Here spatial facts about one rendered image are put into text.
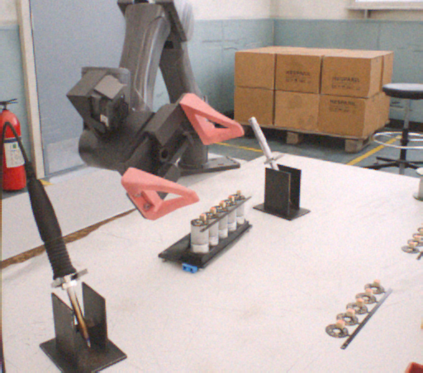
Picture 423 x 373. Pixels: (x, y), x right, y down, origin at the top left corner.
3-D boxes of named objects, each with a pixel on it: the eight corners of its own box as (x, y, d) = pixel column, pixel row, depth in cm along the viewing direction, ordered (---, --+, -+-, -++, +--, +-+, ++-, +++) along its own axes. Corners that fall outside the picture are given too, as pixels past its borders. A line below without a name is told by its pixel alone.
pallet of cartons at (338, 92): (229, 134, 465) (230, 50, 444) (268, 120, 530) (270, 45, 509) (363, 153, 403) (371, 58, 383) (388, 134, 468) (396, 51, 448)
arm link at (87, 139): (144, 115, 65) (108, 113, 70) (109, 115, 61) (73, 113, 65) (143, 171, 66) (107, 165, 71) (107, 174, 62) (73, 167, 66)
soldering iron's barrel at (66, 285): (90, 336, 52) (69, 276, 54) (96, 334, 51) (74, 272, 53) (77, 342, 52) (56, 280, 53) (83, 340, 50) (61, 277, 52)
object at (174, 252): (202, 274, 69) (202, 266, 69) (157, 262, 72) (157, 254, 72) (253, 231, 82) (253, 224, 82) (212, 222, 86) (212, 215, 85)
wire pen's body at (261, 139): (280, 181, 91) (254, 125, 93) (286, 177, 90) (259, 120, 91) (274, 183, 90) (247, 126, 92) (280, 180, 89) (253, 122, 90)
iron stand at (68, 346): (104, 362, 57) (75, 278, 59) (138, 356, 50) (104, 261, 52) (52, 387, 53) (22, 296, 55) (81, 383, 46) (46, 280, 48)
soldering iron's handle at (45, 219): (73, 275, 54) (35, 164, 57) (80, 270, 52) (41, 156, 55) (50, 283, 53) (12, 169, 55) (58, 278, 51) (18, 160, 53)
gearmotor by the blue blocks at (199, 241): (187, 257, 71) (187, 222, 70) (196, 250, 73) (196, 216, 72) (202, 261, 70) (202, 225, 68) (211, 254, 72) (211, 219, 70)
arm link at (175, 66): (206, 139, 109) (175, 21, 82) (175, 137, 111) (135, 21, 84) (211, 115, 113) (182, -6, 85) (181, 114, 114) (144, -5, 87)
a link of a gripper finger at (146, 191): (207, 137, 53) (142, 131, 59) (170, 191, 49) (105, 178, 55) (232, 182, 57) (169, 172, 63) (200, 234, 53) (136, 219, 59)
